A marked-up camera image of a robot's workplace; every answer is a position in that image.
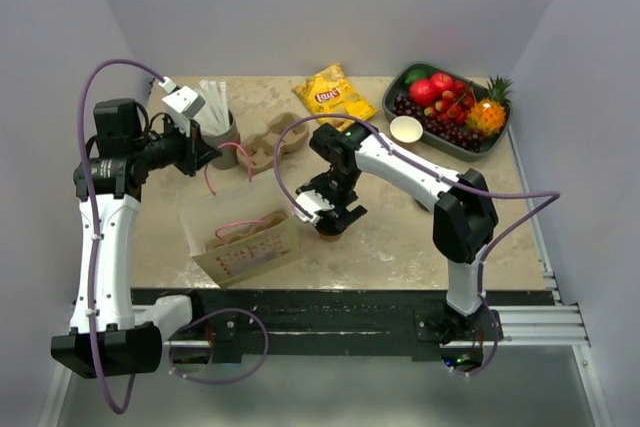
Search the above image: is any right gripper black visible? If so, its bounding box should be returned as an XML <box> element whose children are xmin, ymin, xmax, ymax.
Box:
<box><xmin>306</xmin><ymin>166</ymin><xmax>367</xmax><ymax>232</ymax></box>

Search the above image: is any paper bag pink white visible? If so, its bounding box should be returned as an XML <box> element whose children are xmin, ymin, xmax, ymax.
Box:
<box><xmin>179</xmin><ymin>169</ymin><xmax>302</xmax><ymax>288</ymax></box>

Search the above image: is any dark green fruit tray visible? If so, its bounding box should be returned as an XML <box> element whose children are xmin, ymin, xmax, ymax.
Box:
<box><xmin>382</xmin><ymin>63</ymin><xmax>513</xmax><ymax>162</ymax></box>

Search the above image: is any brown paper coffee cup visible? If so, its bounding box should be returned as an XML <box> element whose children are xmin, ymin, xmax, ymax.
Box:
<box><xmin>389</xmin><ymin>116</ymin><xmax>424</xmax><ymax>145</ymax></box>

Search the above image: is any orange toy pineapple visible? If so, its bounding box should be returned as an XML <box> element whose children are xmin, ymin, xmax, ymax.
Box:
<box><xmin>466</xmin><ymin>76</ymin><xmax>513</xmax><ymax>138</ymax></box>

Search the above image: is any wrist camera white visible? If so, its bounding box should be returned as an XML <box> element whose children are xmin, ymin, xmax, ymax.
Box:
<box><xmin>293</xmin><ymin>190</ymin><xmax>335</xmax><ymax>226</ymax></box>
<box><xmin>159</xmin><ymin>77</ymin><xmax>206</xmax><ymax>137</ymax></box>

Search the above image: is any grey straw holder cup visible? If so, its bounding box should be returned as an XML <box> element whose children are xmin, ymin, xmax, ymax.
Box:
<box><xmin>203</xmin><ymin>112</ymin><xmax>241</xmax><ymax>170</ymax></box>

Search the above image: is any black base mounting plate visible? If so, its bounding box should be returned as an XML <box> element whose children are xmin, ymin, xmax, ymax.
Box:
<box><xmin>132</xmin><ymin>288</ymin><xmax>556</xmax><ymax>366</ymax></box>

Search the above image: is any aluminium rail frame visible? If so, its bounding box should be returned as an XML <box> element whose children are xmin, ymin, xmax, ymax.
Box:
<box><xmin>63</xmin><ymin>220</ymin><xmax>595</xmax><ymax>426</ymax></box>

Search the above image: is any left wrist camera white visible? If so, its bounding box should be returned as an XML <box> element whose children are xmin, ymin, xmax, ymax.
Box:
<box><xmin>159</xmin><ymin>77</ymin><xmax>206</xmax><ymax>137</ymax></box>

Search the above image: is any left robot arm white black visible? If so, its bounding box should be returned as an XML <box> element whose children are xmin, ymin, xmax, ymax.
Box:
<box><xmin>51</xmin><ymin>88</ymin><xmax>220</xmax><ymax>379</ymax></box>

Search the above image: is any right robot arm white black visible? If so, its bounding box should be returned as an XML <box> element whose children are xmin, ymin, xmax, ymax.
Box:
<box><xmin>294</xmin><ymin>124</ymin><xmax>498</xmax><ymax>343</ymax></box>

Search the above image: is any cardboard cup carrier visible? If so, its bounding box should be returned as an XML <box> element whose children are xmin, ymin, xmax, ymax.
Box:
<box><xmin>205</xmin><ymin>211</ymin><xmax>287</xmax><ymax>251</ymax></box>
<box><xmin>236</xmin><ymin>112</ymin><xmax>309</xmax><ymax>174</ymax></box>

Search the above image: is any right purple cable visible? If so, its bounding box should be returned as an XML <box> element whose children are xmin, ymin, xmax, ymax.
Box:
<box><xmin>272</xmin><ymin>114</ymin><xmax>561</xmax><ymax>378</ymax></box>

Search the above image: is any large red apple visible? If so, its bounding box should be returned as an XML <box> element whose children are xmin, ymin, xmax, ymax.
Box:
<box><xmin>409</xmin><ymin>79</ymin><xmax>441</xmax><ymax>107</ymax></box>

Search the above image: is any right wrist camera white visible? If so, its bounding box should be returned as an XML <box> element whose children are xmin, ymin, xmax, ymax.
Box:
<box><xmin>293</xmin><ymin>190</ymin><xmax>335</xmax><ymax>226</ymax></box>

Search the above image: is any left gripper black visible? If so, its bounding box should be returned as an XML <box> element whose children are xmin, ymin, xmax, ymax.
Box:
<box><xmin>133</xmin><ymin>112</ymin><xmax>222</xmax><ymax>176</ymax></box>

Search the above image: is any small red apple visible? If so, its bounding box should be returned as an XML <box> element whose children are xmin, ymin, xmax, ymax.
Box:
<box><xmin>430</xmin><ymin>72</ymin><xmax>454</xmax><ymax>94</ymax></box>

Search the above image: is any yellow Lays chips bag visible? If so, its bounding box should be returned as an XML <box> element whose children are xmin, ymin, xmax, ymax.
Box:
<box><xmin>292</xmin><ymin>63</ymin><xmax>377</xmax><ymax>121</ymax></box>

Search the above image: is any dark grape bunch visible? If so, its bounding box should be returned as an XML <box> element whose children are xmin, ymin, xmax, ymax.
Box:
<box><xmin>390</xmin><ymin>94</ymin><xmax>483</xmax><ymax>153</ymax></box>

